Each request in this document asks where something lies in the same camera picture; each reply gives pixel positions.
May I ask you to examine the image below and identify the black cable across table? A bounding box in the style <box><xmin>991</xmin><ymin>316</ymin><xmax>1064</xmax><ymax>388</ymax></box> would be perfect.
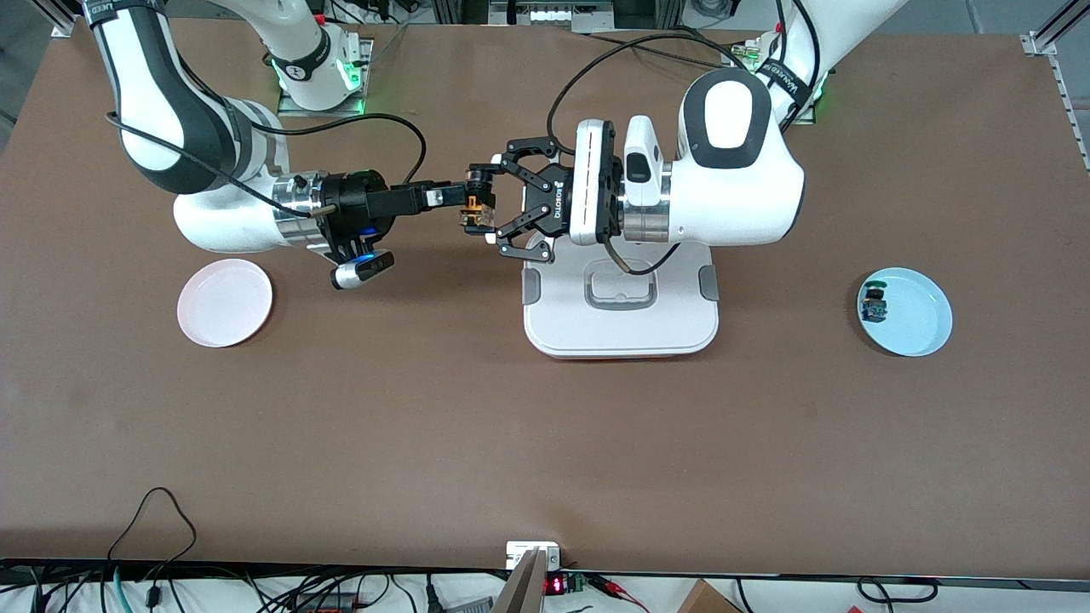
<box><xmin>579</xmin><ymin>31</ymin><xmax>742</xmax><ymax>69</ymax></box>

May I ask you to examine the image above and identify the light blue round plate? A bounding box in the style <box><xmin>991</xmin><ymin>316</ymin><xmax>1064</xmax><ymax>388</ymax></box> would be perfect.
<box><xmin>857</xmin><ymin>267</ymin><xmax>953</xmax><ymax>357</ymax></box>

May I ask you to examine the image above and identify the brown cardboard box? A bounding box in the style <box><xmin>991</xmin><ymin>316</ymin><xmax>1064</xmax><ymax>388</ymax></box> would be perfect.
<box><xmin>677</xmin><ymin>579</ymin><xmax>743</xmax><ymax>613</ymax></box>

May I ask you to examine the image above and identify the grey aluminium profile bar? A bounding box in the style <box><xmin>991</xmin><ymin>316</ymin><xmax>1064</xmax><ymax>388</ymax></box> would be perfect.
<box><xmin>492</xmin><ymin>547</ymin><xmax>548</xmax><ymax>613</ymax></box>

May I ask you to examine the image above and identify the small white box device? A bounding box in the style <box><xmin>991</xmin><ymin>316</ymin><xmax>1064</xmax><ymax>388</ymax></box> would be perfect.
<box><xmin>506</xmin><ymin>541</ymin><xmax>561</xmax><ymax>570</ymax></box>

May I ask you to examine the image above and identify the red clip lead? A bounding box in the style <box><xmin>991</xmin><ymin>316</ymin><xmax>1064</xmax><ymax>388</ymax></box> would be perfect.
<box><xmin>588</xmin><ymin>575</ymin><xmax>651</xmax><ymax>613</ymax></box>

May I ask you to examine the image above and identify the white lidded lunch box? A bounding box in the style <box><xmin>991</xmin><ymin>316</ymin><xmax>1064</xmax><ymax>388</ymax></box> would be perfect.
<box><xmin>521</xmin><ymin>242</ymin><xmax>720</xmax><ymax>360</ymax></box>

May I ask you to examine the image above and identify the aluminium frame post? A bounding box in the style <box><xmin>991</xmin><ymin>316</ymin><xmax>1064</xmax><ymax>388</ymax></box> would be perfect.
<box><xmin>30</xmin><ymin>0</ymin><xmax>86</xmax><ymax>37</ymax></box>

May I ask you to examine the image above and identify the orange and black switch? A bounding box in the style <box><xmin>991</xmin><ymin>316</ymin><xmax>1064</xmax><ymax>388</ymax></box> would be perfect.
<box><xmin>462</xmin><ymin>169</ymin><xmax>497</xmax><ymax>236</ymax></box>

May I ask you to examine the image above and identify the black coiled cable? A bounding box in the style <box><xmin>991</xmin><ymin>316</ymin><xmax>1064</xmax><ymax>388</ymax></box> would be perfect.
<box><xmin>856</xmin><ymin>576</ymin><xmax>940</xmax><ymax>603</ymax></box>

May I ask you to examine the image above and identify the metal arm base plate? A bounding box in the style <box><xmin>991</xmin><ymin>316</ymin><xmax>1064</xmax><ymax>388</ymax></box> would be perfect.
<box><xmin>728</xmin><ymin>39</ymin><xmax>829</xmax><ymax>126</ymax></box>
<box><xmin>277</xmin><ymin>37</ymin><xmax>375</xmax><ymax>118</ymax></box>

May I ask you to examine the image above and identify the white power strip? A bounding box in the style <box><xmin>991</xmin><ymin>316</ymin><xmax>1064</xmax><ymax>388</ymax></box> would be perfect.
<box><xmin>508</xmin><ymin>2</ymin><xmax>599</xmax><ymax>26</ymax></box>

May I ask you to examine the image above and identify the pink round plate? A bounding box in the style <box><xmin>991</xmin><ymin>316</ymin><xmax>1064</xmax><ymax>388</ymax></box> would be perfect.
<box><xmin>177</xmin><ymin>259</ymin><xmax>273</xmax><ymax>348</ymax></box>

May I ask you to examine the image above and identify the teal cable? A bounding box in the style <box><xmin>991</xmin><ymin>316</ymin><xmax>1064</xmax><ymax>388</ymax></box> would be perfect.
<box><xmin>100</xmin><ymin>564</ymin><xmax>131</xmax><ymax>613</ymax></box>

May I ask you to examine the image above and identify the aluminium slotted rail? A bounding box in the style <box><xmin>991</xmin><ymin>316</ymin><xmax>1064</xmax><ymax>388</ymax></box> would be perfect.
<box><xmin>1020</xmin><ymin>0</ymin><xmax>1090</xmax><ymax>175</ymax></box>

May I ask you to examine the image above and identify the black looped thin cable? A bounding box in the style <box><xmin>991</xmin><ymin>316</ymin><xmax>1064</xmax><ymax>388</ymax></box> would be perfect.
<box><xmin>106</xmin><ymin>486</ymin><xmax>198</xmax><ymax>588</ymax></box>

